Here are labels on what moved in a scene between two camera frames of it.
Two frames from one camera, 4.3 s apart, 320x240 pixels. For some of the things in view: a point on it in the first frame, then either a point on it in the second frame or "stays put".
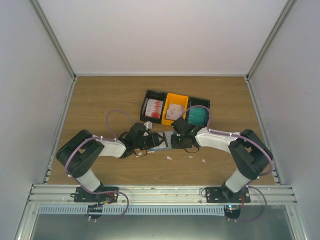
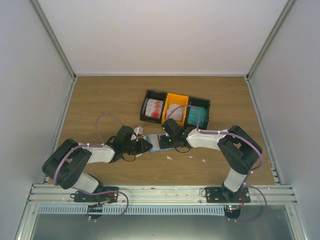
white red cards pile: (174, 111) stays put
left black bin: (155, 95) stays put
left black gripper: (154, 141) -> (142, 142)
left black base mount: (103, 194) stays put
